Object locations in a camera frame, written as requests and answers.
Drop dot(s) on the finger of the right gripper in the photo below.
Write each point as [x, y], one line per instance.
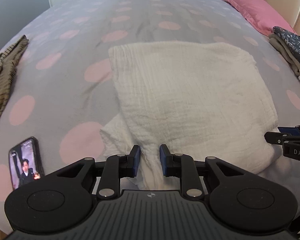
[278, 138]
[295, 131]

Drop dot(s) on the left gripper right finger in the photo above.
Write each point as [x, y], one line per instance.
[183, 167]

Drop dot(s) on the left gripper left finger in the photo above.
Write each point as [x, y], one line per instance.
[115, 168]

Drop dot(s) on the white muslin garment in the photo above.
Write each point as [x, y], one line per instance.
[198, 99]

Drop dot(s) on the beige folded garment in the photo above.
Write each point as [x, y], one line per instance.
[291, 56]

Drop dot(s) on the dark floral folded garment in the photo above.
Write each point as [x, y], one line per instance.
[290, 39]

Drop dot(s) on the grey pink-dotted bed sheet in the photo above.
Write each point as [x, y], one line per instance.
[63, 93]

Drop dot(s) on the smartphone with lit screen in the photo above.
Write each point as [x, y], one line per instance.
[25, 163]

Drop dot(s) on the pink pillow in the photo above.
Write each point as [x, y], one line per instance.
[262, 16]

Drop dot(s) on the brown striped shirt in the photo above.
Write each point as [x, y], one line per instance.
[9, 59]

